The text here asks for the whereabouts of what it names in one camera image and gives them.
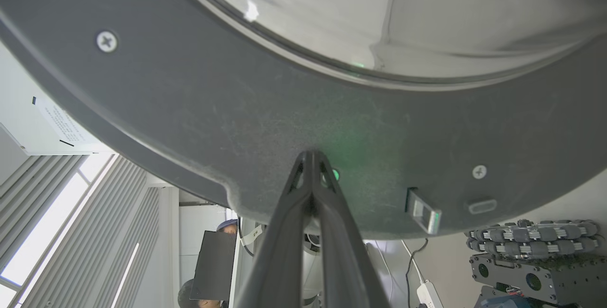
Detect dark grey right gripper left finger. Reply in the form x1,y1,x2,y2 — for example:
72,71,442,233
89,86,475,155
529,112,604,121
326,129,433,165
236,151,313,308

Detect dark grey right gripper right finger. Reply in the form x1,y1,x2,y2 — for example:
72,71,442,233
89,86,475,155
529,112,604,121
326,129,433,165
312,151,391,308

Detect round glass washing machine door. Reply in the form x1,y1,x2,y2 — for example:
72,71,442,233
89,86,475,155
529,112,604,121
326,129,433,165
0,0,607,241

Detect black flat panel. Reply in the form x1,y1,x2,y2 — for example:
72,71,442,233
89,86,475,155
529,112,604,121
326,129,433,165
190,230,237,301

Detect white power strip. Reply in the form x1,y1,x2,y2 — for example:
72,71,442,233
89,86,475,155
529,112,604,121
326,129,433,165
401,240,444,308

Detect person with dark hair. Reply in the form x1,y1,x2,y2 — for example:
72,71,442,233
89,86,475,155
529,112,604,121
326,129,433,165
178,279,228,308

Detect grey slatted blinds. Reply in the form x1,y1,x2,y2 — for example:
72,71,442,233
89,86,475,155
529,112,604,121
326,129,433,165
0,154,162,308

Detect white printed paper note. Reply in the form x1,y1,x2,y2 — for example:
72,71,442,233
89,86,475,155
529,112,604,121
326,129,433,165
32,96,95,146

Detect thin black floor cable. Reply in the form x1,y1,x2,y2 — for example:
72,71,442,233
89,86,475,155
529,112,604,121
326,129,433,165
405,238,430,308

